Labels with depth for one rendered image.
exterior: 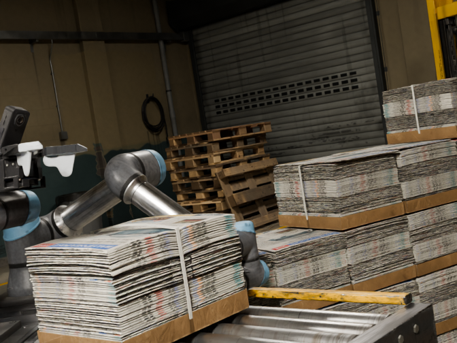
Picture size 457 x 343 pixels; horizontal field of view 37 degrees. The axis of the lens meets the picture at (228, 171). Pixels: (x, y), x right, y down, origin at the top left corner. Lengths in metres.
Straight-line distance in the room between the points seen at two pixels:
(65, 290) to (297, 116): 8.97
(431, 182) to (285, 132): 7.92
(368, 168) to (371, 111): 7.25
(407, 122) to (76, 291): 1.79
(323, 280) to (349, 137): 7.64
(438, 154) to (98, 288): 1.59
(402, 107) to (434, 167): 0.38
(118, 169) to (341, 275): 0.84
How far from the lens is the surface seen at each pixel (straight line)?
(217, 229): 1.53
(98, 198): 2.17
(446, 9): 3.45
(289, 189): 2.54
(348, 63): 9.82
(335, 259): 2.33
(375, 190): 2.43
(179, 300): 1.46
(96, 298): 1.40
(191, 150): 8.80
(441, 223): 2.65
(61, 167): 1.37
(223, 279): 1.56
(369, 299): 1.55
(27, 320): 2.25
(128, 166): 1.97
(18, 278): 2.23
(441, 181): 2.64
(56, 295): 1.51
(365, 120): 9.71
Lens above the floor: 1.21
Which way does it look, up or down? 3 degrees down
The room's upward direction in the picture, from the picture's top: 9 degrees counter-clockwise
